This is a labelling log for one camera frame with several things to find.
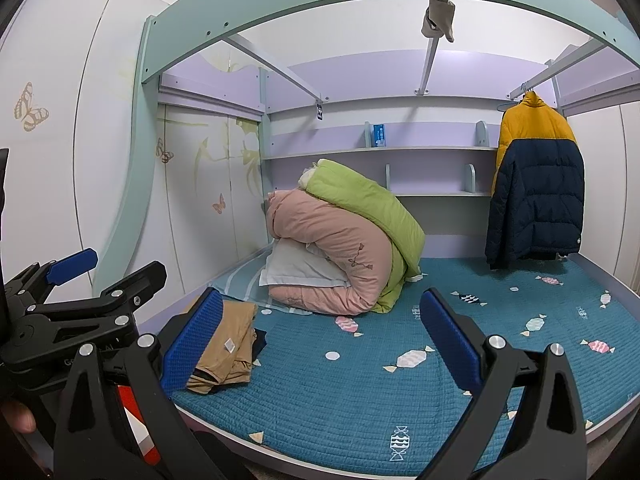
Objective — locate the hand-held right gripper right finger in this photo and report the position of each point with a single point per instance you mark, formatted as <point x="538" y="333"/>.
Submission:
<point x="450" y="345"/>

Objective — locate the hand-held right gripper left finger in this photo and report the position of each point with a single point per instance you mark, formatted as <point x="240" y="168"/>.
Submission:
<point x="192" y="345"/>

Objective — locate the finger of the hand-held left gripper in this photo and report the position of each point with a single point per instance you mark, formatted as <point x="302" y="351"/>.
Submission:
<point x="70" y="265"/>
<point x="140" y="282"/>

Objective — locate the tan button jacket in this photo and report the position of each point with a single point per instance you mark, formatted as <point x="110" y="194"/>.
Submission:
<point x="225" y="330"/>

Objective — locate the person's left hand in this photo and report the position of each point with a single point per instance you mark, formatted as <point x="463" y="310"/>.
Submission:
<point x="17" y="417"/>

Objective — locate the striped blue grey pillow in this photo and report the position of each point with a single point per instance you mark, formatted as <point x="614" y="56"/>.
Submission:
<point x="240" y="282"/>

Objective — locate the teal candy print bed mat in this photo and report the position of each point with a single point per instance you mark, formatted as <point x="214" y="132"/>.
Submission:
<point x="350" y="395"/>

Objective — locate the white butterfly print wardrobe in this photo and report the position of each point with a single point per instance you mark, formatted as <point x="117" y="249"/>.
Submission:
<point x="200" y="175"/>

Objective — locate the white pillow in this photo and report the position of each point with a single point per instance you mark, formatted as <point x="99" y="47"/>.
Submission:
<point x="295" y="265"/>

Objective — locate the pink quilt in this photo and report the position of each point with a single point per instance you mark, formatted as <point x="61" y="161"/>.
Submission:
<point x="330" y="240"/>

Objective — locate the green quilt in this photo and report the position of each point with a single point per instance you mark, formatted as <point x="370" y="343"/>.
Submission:
<point x="370" y="200"/>

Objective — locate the yellow and navy puffer jacket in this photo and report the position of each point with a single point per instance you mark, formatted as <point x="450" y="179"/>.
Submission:
<point x="540" y="195"/>

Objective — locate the lavender shelf unit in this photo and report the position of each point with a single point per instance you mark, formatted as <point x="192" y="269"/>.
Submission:
<point x="425" y="135"/>

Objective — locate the small blue box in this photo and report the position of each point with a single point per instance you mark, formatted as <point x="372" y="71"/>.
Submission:
<point x="380" y="135"/>

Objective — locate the small hanging tag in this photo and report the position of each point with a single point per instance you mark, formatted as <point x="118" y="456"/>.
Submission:
<point x="320" y="111"/>

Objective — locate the beige hanging cloth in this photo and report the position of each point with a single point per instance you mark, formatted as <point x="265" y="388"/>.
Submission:
<point x="437" y="17"/>

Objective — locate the mint green loft bed frame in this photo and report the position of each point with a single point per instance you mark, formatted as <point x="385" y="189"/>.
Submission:
<point x="225" y="10"/>

